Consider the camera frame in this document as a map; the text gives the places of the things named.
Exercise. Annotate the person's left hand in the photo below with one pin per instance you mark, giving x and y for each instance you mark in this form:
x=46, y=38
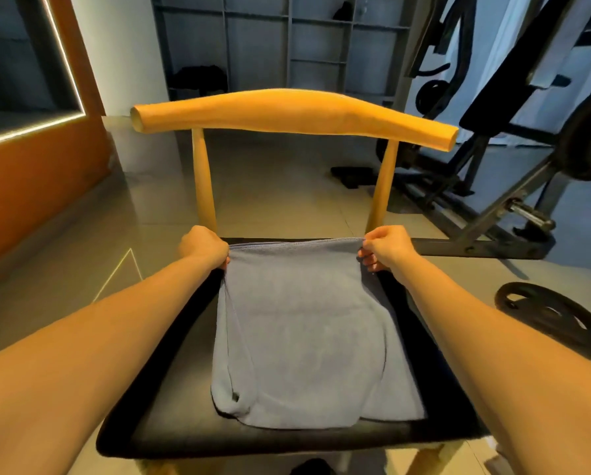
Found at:
x=204, y=247

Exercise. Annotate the person's right hand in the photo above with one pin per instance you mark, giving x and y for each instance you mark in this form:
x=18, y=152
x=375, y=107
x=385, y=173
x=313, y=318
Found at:
x=389, y=250

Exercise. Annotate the single blue-grey towel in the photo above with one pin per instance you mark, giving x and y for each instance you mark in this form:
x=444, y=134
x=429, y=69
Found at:
x=310, y=341

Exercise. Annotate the navy blue bag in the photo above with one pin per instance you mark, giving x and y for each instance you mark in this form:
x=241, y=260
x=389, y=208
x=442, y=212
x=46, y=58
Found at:
x=313, y=467

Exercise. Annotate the person's right forearm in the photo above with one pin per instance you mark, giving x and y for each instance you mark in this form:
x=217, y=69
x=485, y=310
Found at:
x=513, y=361

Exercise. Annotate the person's left forearm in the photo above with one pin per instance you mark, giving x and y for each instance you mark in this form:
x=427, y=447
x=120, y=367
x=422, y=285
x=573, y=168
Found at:
x=68, y=361

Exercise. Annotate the black and grey gym machine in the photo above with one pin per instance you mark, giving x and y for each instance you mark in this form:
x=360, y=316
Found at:
x=473, y=222

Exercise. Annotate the wooden chair with black seat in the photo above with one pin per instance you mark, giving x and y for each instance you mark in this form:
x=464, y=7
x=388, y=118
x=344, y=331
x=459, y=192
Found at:
x=295, y=113

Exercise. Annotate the loose black weight plate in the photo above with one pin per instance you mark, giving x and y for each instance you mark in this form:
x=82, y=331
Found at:
x=553, y=316

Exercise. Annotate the grey shelf unit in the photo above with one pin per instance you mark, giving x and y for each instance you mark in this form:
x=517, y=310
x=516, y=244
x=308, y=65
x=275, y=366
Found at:
x=266, y=34

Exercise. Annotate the mounted black weight plate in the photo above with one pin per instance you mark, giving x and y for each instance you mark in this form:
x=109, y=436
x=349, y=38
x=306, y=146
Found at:
x=587, y=133

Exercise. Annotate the wall mirror with light strip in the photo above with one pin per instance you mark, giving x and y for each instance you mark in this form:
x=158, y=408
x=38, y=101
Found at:
x=18, y=54

